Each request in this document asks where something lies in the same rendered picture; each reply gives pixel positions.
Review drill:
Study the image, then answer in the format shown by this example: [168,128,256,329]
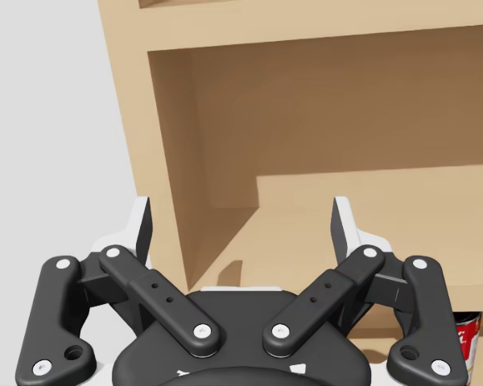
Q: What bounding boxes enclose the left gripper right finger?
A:
[262,195,469,384]

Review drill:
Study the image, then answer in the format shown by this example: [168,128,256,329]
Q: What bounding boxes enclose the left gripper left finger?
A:
[14,195,223,384]

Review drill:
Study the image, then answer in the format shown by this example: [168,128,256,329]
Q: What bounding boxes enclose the red and white can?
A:
[453,311,483,365]

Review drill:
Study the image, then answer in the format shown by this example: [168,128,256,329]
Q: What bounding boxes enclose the pale wooden shelf unit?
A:
[97,0,483,367]

